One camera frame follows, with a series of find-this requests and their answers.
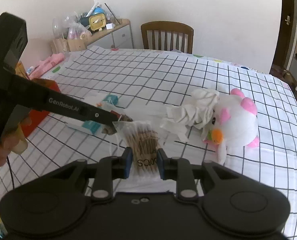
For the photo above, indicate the white teal tissue pack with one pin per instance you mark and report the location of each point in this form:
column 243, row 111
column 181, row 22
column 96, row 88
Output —
column 91, row 113

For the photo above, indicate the brown wooden chair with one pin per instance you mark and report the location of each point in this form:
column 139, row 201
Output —
column 167, row 36

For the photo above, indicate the cardboard box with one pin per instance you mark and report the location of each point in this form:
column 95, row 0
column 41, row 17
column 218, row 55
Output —
column 61, row 45

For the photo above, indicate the white tissue cloth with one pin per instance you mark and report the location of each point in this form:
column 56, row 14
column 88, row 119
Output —
column 197, row 111

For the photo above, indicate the bag of cotton swabs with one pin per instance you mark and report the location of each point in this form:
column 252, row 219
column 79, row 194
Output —
column 144, row 143

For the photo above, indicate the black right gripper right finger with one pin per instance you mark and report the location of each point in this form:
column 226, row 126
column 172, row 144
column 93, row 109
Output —
column 229, row 200

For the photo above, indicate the white black checkered tablecloth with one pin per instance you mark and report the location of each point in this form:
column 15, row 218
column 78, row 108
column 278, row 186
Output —
column 147, row 78

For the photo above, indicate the white pink plush toy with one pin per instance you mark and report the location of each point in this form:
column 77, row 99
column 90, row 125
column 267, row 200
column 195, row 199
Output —
column 233, row 124

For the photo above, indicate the person's left hand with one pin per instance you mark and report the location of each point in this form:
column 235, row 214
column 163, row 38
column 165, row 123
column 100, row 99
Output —
column 11, row 139

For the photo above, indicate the pink folded towel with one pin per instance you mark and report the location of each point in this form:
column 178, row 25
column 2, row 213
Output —
column 46, row 65

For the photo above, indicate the small white cube box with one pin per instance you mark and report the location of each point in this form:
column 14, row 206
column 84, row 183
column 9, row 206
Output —
column 110, row 26

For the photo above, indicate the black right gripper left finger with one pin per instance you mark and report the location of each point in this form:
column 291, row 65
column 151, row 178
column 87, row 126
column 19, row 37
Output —
column 57, row 200

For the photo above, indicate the wooden side cabinet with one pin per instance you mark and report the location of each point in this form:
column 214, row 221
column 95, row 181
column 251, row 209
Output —
column 118, row 37

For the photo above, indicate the clear plastic bag with items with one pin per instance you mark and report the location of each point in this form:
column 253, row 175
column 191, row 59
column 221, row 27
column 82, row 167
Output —
column 78, row 32

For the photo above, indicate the yellow alarm clock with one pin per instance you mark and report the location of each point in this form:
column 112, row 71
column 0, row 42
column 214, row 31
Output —
column 97, row 21

